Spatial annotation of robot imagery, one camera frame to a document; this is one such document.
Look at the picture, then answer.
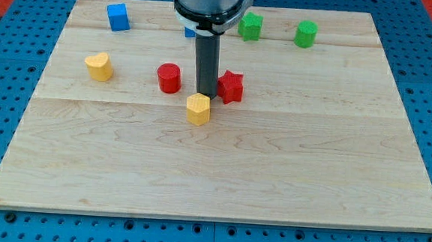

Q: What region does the small blue block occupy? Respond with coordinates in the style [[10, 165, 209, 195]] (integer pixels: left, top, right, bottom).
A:
[[184, 28, 196, 38]]

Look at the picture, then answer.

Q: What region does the red cylinder block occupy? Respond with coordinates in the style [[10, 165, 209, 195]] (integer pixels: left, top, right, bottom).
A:
[[157, 63, 182, 94]]

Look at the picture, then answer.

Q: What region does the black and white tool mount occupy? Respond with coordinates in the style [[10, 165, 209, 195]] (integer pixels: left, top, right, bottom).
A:
[[173, 0, 254, 37]]

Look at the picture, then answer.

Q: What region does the red star block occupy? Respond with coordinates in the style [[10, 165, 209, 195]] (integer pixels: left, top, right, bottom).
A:
[[217, 70, 244, 104]]

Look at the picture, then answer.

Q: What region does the green star block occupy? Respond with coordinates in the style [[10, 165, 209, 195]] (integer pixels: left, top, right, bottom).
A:
[[238, 12, 263, 41]]

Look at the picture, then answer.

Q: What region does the yellow hexagon block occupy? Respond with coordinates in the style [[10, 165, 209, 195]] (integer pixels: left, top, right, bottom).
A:
[[186, 93, 211, 126]]

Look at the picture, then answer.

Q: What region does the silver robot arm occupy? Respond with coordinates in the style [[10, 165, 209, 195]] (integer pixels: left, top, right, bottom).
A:
[[173, 0, 254, 99]]

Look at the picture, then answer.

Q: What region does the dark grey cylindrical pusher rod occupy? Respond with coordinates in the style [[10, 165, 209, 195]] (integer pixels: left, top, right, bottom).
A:
[[195, 34, 221, 100]]

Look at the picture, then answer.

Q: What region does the green cylinder block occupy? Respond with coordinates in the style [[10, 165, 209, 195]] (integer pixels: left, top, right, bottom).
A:
[[294, 20, 318, 49]]

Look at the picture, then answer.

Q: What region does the blue cube block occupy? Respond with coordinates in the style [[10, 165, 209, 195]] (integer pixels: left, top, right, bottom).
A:
[[106, 3, 130, 31]]

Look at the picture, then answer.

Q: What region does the yellow heart block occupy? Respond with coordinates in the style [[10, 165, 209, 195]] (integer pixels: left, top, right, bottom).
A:
[[84, 52, 113, 82]]

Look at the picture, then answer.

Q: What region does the wooden board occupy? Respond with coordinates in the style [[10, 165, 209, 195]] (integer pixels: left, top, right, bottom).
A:
[[0, 0, 432, 233]]

